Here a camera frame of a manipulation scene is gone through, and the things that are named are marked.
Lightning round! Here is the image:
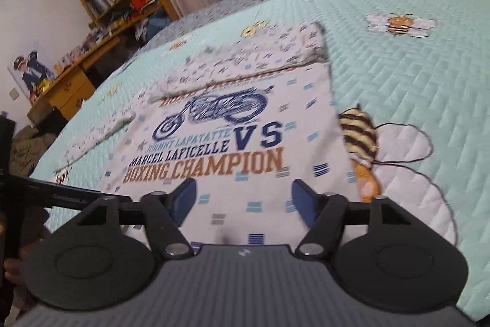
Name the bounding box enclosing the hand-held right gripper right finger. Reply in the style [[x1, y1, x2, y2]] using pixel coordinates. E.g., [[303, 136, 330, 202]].
[[292, 178, 413, 260]]

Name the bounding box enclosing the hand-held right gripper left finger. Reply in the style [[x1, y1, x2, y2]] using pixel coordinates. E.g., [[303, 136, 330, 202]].
[[74, 177, 198, 259]]

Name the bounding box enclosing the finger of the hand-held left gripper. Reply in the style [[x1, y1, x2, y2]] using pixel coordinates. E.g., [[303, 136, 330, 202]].
[[11, 174, 115, 211]]

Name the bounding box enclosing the white printed long-sleeve shirt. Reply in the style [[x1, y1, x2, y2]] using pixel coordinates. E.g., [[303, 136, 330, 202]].
[[53, 21, 359, 249]]

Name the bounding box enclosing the person's left hand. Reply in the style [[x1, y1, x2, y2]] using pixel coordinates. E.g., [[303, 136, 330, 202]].
[[3, 206, 52, 286]]

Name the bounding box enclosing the olive patterned cloth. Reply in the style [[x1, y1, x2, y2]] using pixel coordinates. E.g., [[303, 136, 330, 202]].
[[11, 125, 59, 179]]

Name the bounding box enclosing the mint bee-print quilt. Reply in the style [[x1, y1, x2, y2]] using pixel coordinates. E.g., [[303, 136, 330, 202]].
[[28, 0, 490, 320]]

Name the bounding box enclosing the wall poster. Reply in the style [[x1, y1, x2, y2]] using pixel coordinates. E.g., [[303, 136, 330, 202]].
[[7, 50, 57, 100]]

